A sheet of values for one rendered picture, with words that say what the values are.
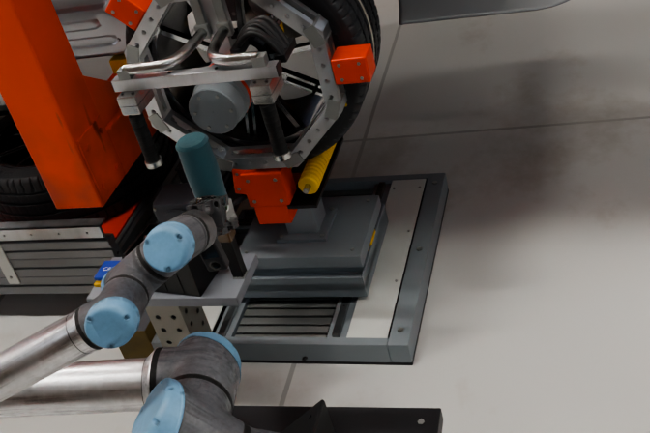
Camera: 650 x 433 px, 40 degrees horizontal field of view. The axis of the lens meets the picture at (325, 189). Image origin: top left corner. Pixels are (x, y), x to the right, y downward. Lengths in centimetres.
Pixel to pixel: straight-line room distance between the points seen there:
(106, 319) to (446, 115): 221
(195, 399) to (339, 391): 85
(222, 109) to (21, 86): 60
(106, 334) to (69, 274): 133
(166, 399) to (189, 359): 18
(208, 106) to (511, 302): 109
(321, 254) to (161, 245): 98
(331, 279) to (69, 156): 83
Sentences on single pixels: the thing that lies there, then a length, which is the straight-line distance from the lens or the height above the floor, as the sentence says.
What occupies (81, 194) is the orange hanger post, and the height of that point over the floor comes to 57.
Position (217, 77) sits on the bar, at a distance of 206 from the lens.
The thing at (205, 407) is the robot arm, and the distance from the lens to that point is 175.
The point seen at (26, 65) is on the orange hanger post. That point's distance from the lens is 245.
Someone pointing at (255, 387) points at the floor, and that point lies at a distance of 263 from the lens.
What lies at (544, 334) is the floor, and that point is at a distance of 258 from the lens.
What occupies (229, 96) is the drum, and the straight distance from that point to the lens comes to 214.
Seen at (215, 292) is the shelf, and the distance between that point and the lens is 226.
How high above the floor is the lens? 182
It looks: 33 degrees down
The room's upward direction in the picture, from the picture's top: 15 degrees counter-clockwise
